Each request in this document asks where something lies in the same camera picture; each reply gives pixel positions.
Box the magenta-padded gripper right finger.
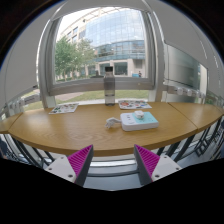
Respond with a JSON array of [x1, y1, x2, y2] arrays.
[[133, 144, 183, 186]]

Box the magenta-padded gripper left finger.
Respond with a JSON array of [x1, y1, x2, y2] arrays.
[[45, 144, 95, 187]]

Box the small colourful sticker sheet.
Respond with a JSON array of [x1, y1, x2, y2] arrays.
[[48, 102, 80, 115]]

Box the large colourful sticker sheet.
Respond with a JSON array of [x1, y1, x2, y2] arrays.
[[117, 99, 153, 110]]

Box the clear bottle with dark cap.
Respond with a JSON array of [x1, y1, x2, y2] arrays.
[[103, 66, 116, 107]]

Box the white roller blind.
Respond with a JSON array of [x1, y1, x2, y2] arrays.
[[146, 0, 214, 73]]

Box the grey wall rail, white sockets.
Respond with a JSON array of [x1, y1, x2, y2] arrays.
[[163, 83, 208, 99], [6, 93, 42, 113]]

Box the grey window frame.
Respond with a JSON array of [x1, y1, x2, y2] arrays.
[[36, 6, 158, 98]]

